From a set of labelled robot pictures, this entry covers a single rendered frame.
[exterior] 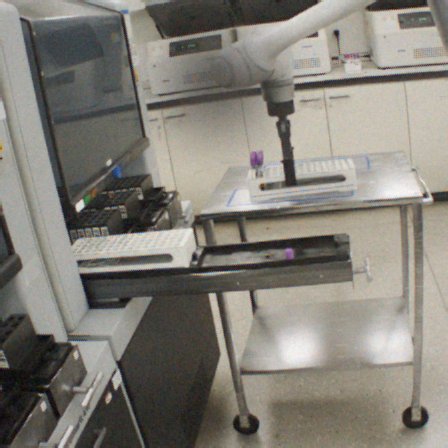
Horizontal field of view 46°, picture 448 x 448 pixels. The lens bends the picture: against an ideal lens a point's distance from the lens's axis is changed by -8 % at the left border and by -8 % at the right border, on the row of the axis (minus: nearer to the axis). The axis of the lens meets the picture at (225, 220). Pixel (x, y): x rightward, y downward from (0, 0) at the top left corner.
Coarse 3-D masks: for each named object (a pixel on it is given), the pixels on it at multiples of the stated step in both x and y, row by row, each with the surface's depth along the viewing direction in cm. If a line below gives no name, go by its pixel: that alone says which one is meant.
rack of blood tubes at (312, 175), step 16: (336, 160) 156; (272, 176) 151; (304, 176) 150; (320, 176) 159; (336, 176) 159; (352, 176) 148; (256, 192) 153; (272, 192) 152; (304, 192) 151; (320, 192) 151
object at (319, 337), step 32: (320, 160) 181; (352, 160) 176; (384, 160) 171; (224, 192) 165; (352, 192) 148; (384, 192) 144; (416, 192) 140; (416, 224) 141; (416, 256) 144; (416, 288) 148; (224, 320) 163; (256, 320) 199; (288, 320) 195; (320, 320) 191; (352, 320) 187; (384, 320) 183; (416, 320) 151; (256, 352) 180; (288, 352) 176; (320, 352) 173; (352, 352) 170; (384, 352) 166; (416, 352) 155; (416, 384) 160; (416, 416) 164
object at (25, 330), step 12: (12, 324) 94; (24, 324) 95; (12, 336) 90; (24, 336) 94; (36, 336) 98; (0, 348) 87; (12, 348) 90; (24, 348) 94; (0, 360) 88; (12, 360) 89
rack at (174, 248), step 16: (80, 240) 134; (96, 240) 132; (112, 240) 130; (128, 240) 128; (144, 240) 127; (160, 240) 125; (176, 240) 124; (192, 240) 127; (80, 256) 125; (96, 256) 124; (112, 256) 124; (128, 256) 123; (144, 256) 133; (160, 256) 132; (176, 256) 121; (80, 272) 127
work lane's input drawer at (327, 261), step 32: (192, 256) 125; (224, 256) 127; (256, 256) 124; (320, 256) 116; (96, 288) 126; (128, 288) 124; (160, 288) 123; (192, 288) 122; (224, 288) 120; (256, 288) 119
